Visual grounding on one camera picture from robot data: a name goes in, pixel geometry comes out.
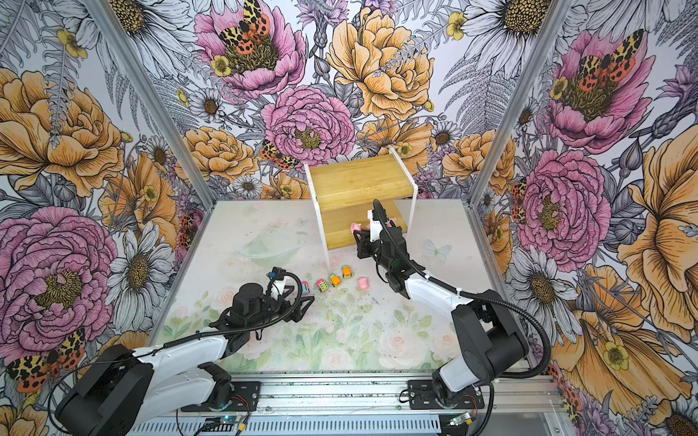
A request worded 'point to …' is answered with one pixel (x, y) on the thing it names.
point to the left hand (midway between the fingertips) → (302, 299)
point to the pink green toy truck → (322, 285)
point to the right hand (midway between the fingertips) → (356, 238)
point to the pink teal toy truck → (305, 290)
